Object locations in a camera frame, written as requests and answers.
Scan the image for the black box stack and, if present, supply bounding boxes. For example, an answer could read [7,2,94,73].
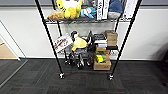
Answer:
[92,32,108,48]

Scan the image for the light blue plush toy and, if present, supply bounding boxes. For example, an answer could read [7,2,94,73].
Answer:
[80,6,98,20]

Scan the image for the wide white box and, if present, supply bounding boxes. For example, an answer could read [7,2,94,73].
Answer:
[122,0,139,21]

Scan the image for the yellow black plush toy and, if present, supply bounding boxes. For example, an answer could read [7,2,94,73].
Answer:
[71,31,89,52]

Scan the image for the black wire shelf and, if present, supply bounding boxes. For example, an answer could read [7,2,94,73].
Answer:
[34,0,144,81]

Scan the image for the black toy figures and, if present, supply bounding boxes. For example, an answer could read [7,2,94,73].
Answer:
[64,49,95,70]

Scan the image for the tall white box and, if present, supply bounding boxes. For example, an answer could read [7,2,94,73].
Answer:
[95,0,103,21]
[101,0,111,21]

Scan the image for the tan plush toy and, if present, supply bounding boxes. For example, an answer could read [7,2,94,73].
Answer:
[46,10,66,22]

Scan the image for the brown cardboard box stack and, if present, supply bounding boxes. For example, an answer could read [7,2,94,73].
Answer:
[104,29,119,48]

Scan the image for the green yellow pack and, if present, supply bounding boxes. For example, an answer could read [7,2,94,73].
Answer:
[95,53,108,64]

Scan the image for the white door frame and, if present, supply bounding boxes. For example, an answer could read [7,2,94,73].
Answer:
[0,19,30,61]

